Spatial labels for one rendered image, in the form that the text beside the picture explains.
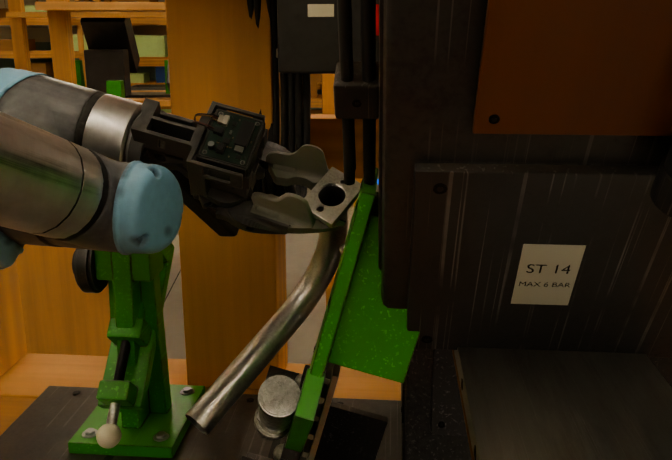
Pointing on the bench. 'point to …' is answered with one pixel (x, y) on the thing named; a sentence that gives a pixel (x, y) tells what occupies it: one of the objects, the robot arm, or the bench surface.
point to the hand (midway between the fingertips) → (336, 208)
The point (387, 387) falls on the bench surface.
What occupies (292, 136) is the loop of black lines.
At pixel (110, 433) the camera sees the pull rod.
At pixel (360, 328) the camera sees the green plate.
